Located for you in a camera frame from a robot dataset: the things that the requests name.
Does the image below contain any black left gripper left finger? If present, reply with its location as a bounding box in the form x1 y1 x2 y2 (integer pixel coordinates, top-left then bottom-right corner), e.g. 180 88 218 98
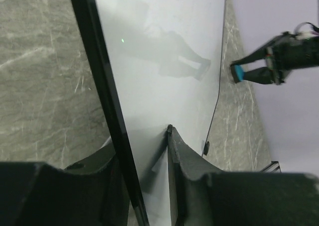
0 140 130 226

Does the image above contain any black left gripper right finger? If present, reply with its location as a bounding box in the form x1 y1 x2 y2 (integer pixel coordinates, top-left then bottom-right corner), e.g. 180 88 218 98
167 126 319 226

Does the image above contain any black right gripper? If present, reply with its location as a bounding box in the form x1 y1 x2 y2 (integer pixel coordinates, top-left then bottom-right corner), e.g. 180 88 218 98
230 34 319 85

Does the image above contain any blue bone-shaped eraser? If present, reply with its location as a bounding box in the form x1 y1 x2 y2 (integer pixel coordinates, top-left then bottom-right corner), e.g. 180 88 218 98
230 65 245 84

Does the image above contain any white board black frame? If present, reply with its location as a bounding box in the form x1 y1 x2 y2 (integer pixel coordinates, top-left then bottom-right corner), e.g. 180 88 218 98
71 0 226 226

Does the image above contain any black whiteboard foot right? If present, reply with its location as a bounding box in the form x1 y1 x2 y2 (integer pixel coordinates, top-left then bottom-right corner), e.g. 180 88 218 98
203 141 210 156

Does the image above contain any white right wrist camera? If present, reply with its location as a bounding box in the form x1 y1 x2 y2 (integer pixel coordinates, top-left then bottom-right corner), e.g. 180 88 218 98
294 22 319 39

